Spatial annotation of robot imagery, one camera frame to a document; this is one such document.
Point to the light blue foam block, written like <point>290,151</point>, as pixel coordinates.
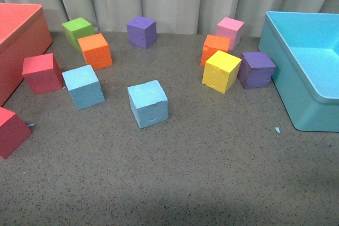
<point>83,86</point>
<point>149,103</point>

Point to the yellow foam block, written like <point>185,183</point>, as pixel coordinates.
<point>220,71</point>

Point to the orange foam block right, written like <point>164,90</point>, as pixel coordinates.
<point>212,44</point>

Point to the orange foam block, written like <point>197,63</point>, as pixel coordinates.
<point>212,44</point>
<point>96,51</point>

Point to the purple foam block rear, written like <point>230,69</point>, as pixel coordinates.
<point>142,31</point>

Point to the purple foam block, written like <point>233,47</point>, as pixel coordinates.
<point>256,70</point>
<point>142,31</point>

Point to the orange foam block left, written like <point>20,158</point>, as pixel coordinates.
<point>96,51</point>

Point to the purple foam block right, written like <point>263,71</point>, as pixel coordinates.
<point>256,70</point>

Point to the pink foam block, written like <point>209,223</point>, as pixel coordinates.
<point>230,28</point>

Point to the green foam block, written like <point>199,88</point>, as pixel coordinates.
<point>75,29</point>

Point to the dark red foam block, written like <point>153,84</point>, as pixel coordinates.
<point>42,73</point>

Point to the light blue plastic bin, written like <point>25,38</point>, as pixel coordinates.
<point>304,48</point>

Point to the red foam block front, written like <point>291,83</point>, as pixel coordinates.
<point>14,132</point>

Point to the pink plastic bin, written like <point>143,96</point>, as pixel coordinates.
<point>24,33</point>

